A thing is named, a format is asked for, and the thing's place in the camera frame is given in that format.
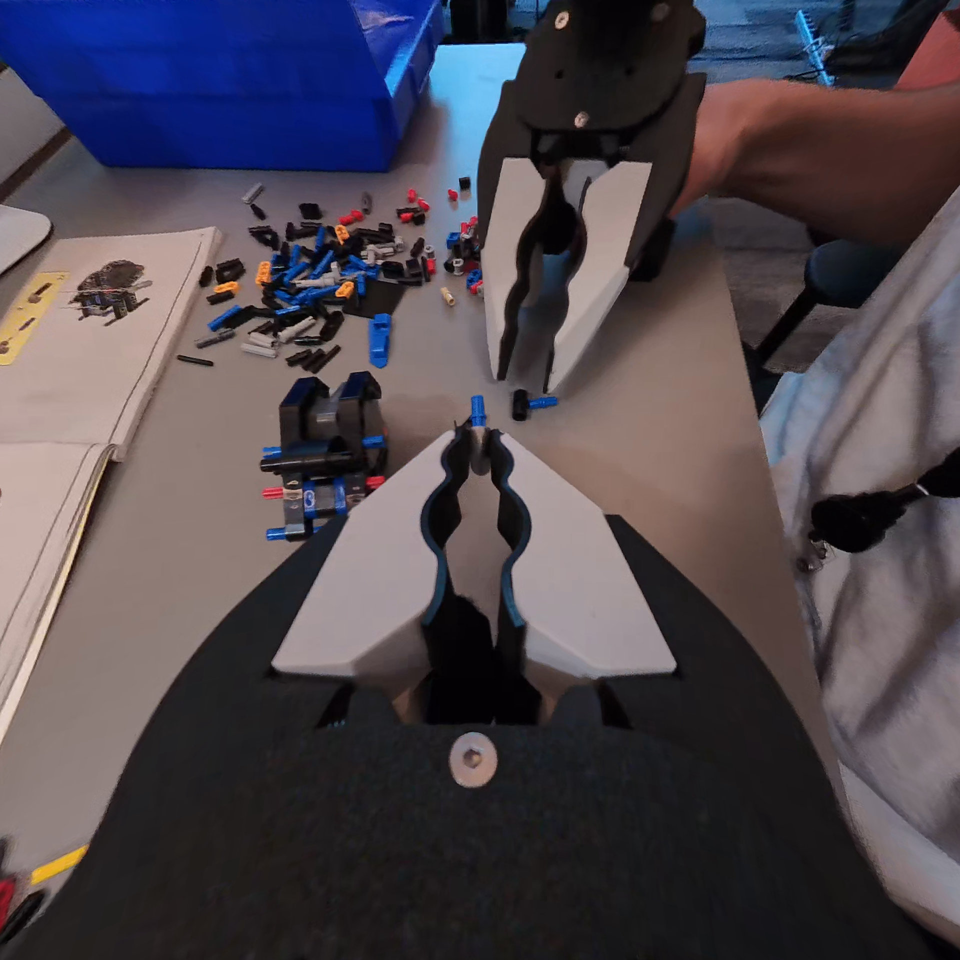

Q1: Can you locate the pile of lego pieces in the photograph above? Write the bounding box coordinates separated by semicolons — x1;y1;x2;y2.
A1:
196;174;489;374

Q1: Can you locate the black drawstring cord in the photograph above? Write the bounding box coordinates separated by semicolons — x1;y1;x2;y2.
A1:
808;446;960;556

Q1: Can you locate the yellow strip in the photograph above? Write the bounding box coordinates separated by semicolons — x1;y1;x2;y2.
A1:
30;845;90;887

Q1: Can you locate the dark stool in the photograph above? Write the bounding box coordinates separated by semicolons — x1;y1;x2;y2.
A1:
753;238;905;365

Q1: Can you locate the person's right forearm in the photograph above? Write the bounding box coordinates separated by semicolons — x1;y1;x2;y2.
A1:
671;77;960;250

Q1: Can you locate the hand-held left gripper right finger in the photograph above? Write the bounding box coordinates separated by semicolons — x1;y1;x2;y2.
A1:
486;429;678;681

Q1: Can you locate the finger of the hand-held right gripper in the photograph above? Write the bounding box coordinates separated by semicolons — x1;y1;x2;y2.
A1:
541;159;654;396
478;156;560;384

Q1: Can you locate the lego instruction booklet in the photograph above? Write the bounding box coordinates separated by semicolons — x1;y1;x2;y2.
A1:
0;225;226;740

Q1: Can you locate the black and blue lego assembly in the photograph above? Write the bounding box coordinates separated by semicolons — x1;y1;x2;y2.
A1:
258;370;392;543

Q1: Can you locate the white rounded object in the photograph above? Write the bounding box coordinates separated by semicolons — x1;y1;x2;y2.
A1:
0;204;54;276

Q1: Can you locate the blue plastic bin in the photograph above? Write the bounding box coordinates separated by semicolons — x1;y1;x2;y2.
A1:
0;0;445;175

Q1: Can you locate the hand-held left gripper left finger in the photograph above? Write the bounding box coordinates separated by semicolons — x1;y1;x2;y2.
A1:
270;429;471;681

